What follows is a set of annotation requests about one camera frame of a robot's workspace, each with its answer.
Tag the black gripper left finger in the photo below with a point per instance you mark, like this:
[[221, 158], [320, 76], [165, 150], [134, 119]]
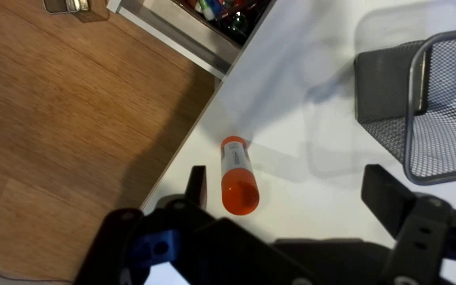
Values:
[[198, 184]]

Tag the colourful markers pile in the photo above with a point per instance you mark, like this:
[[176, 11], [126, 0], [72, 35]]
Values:
[[222, 13]]

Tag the open white drawer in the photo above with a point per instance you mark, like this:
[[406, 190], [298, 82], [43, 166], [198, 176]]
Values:
[[186, 36]]

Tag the grey metal floor object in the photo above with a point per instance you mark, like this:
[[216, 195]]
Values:
[[67, 5]]

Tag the orange capped glue stick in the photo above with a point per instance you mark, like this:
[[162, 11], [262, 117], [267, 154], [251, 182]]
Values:
[[236, 174]]

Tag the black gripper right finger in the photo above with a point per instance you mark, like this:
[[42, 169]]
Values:
[[392, 195]]

